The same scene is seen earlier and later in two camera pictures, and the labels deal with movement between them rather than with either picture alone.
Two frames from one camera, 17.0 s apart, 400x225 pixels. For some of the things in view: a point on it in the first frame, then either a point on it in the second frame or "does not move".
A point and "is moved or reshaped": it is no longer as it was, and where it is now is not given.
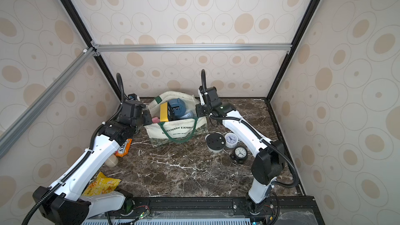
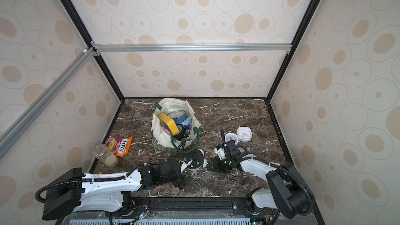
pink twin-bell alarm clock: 155,120 -> 166,130
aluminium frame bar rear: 113,49 does not move
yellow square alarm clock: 164,112 -> 169,123
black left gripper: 146,112 -> 180,183
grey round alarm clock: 178,106 -> 181,117
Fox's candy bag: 124,149 does not move
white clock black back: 215,141 -> 198,161
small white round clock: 231,139 does not move
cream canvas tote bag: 179,130 is moved or reshaped
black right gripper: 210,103 -> 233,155
